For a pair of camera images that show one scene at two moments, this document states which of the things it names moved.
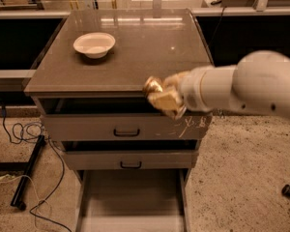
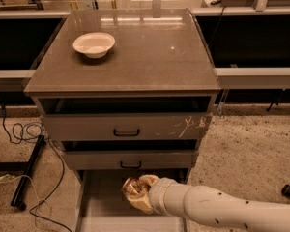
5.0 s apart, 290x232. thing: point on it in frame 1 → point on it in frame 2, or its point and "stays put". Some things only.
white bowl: [95, 44] stays put
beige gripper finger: [176, 80] → [149, 179]
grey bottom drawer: [132, 200] stays put
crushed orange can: [162, 97] → [133, 187]
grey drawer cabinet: [130, 159] stays put
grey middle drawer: [130, 155] stays put
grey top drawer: [116, 119] stays put
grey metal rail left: [10, 80] stays put
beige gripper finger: [172, 103] → [142, 203]
